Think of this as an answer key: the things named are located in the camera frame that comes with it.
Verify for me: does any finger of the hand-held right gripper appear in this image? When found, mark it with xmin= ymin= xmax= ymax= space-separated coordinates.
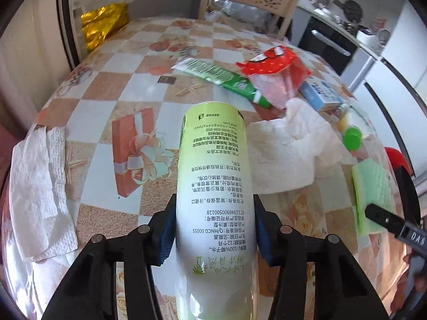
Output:
xmin=364 ymin=203 xmax=427 ymax=251

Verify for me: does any green white toothpaste tube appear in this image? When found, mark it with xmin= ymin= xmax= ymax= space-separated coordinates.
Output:
xmin=171 ymin=57 xmax=273 ymax=109

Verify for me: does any gold foil bag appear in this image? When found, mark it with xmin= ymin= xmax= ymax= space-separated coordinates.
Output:
xmin=81 ymin=3 xmax=129 ymax=53

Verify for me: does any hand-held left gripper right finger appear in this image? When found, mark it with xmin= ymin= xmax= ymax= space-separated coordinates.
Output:
xmin=253 ymin=193 xmax=391 ymax=320

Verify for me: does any white rice cooker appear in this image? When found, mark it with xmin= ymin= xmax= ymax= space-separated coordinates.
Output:
xmin=355 ymin=27 xmax=376 ymax=46

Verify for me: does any white paper towel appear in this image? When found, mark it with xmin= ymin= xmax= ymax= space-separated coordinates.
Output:
xmin=9 ymin=126 xmax=78 ymax=263

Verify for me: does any red snack wrapper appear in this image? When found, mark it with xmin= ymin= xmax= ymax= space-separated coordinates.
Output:
xmin=235 ymin=45 xmax=311 ymax=109

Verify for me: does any blue white carton box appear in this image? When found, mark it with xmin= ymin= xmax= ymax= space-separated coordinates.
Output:
xmin=298 ymin=79 xmax=346 ymax=113

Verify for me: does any round black multi-hole pan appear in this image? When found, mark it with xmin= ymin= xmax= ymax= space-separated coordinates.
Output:
xmin=343 ymin=0 xmax=363 ymax=18

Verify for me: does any white tissue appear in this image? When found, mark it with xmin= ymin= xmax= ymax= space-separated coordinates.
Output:
xmin=246 ymin=98 xmax=345 ymax=194

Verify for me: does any pale green drink bottle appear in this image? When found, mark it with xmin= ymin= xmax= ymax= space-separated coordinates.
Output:
xmin=175 ymin=101 xmax=258 ymax=320

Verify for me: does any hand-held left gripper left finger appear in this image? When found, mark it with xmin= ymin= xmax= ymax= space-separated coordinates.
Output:
xmin=42 ymin=193 xmax=178 ymax=320

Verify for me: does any red plastic stool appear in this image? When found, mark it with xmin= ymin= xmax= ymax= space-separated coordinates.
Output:
xmin=383 ymin=146 xmax=413 ymax=174

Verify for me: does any clear bottle with green cap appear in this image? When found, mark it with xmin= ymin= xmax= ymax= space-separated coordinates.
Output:
xmin=336 ymin=104 xmax=368 ymax=151

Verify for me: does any white refrigerator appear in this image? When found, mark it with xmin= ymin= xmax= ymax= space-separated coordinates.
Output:
xmin=340 ymin=0 xmax=427 ymax=181

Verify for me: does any black built-in oven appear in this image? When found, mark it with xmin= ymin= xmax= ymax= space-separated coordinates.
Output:
xmin=297 ymin=16 xmax=358 ymax=76

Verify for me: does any yellow foam sponge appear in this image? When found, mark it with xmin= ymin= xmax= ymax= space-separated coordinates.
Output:
xmin=350 ymin=159 xmax=396 ymax=236

